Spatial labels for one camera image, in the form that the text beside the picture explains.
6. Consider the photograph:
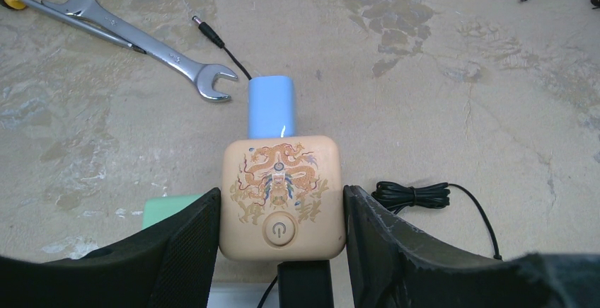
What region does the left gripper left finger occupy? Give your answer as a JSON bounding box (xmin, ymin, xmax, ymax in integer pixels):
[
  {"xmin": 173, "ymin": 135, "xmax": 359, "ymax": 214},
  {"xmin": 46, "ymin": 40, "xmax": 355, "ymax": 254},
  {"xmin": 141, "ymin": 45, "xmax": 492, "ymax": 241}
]
[{"xmin": 1, "ymin": 188, "xmax": 221, "ymax": 307}]

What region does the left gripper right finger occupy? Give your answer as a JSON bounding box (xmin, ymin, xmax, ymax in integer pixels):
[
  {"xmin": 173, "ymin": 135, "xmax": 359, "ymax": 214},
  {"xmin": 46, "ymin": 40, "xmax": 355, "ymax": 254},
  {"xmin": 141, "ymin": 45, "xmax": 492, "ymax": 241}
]
[{"xmin": 343, "ymin": 186, "xmax": 599, "ymax": 307}]

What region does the black plug adapter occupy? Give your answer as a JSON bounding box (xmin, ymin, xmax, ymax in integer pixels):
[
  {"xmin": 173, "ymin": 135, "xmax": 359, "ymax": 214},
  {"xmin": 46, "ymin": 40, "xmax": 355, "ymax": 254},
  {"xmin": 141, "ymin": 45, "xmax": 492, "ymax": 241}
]
[
  {"xmin": 371, "ymin": 0, "xmax": 600, "ymax": 261},
  {"xmin": 277, "ymin": 261, "xmax": 335, "ymax": 308}
]

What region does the beige dragon cube socket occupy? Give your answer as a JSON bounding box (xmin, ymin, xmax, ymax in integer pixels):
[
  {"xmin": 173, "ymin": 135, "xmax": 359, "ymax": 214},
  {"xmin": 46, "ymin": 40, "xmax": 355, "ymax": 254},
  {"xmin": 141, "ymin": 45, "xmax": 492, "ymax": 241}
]
[{"xmin": 219, "ymin": 136, "xmax": 346, "ymax": 261}]

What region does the green plug adapter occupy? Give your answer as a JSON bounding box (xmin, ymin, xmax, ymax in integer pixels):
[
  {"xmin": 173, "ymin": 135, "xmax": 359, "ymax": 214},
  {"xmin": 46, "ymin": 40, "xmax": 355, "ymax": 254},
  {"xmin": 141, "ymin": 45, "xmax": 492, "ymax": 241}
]
[{"xmin": 142, "ymin": 195, "xmax": 202, "ymax": 229}]

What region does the blue plug adapter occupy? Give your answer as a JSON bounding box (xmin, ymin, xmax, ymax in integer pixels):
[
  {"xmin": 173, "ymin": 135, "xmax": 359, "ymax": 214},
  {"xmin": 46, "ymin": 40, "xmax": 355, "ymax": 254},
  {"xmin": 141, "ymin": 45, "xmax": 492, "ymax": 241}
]
[{"xmin": 248, "ymin": 76, "xmax": 296, "ymax": 139}]

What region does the white colourful power strip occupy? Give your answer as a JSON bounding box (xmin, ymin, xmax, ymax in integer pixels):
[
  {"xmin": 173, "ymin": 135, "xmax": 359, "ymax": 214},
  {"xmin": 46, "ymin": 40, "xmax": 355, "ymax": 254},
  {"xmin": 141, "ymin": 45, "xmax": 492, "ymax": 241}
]
[{"xmin": 207, "ymin": 283, "xmax": 270, "ymax": 308}]

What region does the silver open-end wrench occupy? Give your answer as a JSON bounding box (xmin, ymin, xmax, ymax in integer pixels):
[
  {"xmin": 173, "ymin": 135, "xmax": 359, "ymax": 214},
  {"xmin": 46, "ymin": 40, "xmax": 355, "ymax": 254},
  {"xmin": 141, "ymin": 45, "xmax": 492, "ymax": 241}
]
[{"xmin": 42, "ymin": 0, "xmax": 238, "ymax": 103}]

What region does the thin black adapter cable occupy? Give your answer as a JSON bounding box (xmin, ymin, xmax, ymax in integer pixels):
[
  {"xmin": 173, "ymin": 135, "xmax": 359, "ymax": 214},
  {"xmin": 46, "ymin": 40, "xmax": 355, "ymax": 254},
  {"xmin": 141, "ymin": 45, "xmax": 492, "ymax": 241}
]
[{"xmin": 192, "ymin": 15, "xmax": 253, "ymax": 81}]

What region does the yellow handled screwdriver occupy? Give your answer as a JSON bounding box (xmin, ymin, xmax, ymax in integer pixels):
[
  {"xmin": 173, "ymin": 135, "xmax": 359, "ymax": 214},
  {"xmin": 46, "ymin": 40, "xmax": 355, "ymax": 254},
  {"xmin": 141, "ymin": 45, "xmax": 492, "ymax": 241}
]
[{"xmin": 1, "ymin": 0, "xmax": 146, "ymax": 55}]

